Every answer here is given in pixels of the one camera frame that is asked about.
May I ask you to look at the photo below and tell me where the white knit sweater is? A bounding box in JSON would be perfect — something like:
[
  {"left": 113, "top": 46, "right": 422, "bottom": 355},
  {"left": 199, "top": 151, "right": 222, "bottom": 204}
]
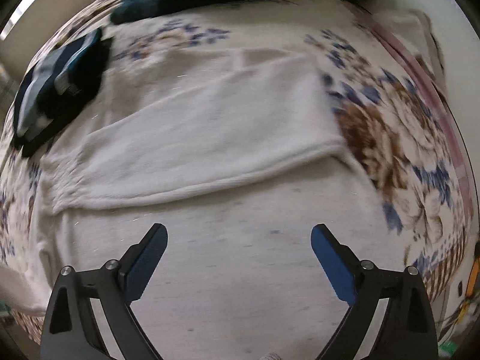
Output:
[{"left": 1, "top": 49, "right": 386, "bottom": 359}]

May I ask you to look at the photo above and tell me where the floral bed blanket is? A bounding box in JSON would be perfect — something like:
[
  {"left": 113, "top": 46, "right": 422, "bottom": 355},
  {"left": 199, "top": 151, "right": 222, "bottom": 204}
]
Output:
[{"left": 1, "top": 0, "right": 477, "bottom": 339}]

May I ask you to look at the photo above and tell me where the navy striped folded sweater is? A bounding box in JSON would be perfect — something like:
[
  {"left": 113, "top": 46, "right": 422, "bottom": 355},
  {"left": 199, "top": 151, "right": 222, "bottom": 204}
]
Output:
[{"left": 12, "top": 28, "right": 112, "bottom": 158}]

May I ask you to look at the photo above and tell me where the beige folded cloth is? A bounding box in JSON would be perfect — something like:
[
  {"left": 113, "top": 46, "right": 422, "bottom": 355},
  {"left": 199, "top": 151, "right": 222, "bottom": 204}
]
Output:
[{"left": 373, "top": 10, "right": 445, "bottom": 83}]

